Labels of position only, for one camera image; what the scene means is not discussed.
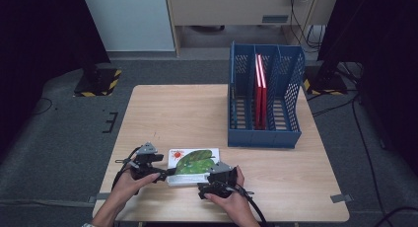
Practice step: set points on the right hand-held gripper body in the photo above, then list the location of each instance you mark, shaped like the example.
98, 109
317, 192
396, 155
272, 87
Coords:
221, 168

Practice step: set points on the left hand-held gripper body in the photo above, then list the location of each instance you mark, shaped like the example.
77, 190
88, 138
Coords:
147, 149

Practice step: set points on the white book with green leaf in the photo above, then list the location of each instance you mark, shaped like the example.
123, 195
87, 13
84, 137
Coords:
190, 161

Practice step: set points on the blue plastic file rack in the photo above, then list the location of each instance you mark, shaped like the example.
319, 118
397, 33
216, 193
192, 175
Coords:
263, 138

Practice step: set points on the dark blue picture book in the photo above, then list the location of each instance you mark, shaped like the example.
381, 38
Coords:
233, 105

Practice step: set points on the person's right hand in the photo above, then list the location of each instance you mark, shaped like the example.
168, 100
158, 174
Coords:
235, 204

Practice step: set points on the person's left hand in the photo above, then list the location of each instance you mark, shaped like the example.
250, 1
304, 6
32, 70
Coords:
126, 187

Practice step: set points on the black tape floor mark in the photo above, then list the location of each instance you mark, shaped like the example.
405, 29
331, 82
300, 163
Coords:
110, 122

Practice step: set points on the grey tape piece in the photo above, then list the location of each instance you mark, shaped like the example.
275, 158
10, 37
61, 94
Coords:
98, 198
341, 198

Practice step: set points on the black stand with striped base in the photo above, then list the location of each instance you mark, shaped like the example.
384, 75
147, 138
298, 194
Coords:
98, 85
328, 84

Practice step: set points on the white cabinet panel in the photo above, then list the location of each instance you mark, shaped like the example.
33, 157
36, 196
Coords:
131, 19

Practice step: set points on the black curtain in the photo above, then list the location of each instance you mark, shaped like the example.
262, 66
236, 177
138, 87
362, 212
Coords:
387, 39
39, 39

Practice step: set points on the beige wooden desk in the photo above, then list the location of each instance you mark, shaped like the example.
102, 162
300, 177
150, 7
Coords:
223, 10

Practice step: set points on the grey label on desk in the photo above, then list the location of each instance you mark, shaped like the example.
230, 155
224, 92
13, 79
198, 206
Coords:
275, 18

